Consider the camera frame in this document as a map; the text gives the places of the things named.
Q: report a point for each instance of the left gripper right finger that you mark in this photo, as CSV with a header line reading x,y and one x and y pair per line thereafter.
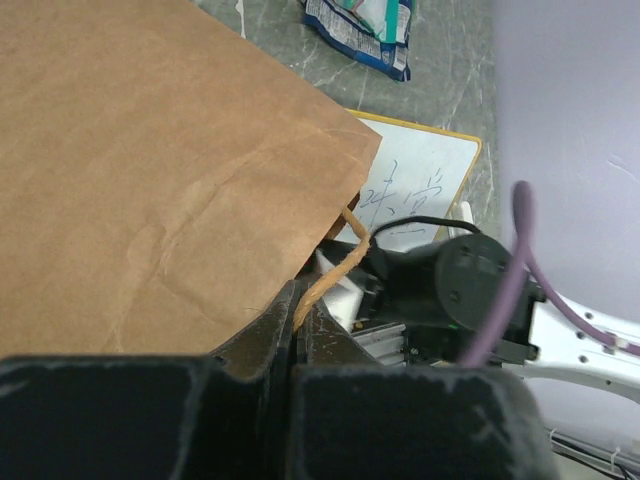
x,y
365,420

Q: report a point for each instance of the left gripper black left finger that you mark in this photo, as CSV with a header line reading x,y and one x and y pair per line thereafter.
x,y
218,415

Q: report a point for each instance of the brown paper bag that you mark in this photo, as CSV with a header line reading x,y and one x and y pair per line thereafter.
x,y
161,177

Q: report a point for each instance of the dark blue snack bag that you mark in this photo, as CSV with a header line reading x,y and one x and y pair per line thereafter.
x,y
344,34

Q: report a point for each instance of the teal snack packet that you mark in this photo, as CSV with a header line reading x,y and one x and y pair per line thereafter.
x,y
387,20

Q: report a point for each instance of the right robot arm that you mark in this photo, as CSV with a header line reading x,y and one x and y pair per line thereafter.
x,y
483,304

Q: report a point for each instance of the white board eraser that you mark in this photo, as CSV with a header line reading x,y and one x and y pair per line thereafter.
x,y
460,211

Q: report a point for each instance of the aluminium rail frame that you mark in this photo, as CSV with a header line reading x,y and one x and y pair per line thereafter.
x,y
386,343

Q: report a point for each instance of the small whiteboard with frame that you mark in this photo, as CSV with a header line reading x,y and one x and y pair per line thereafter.
x,y
417,171

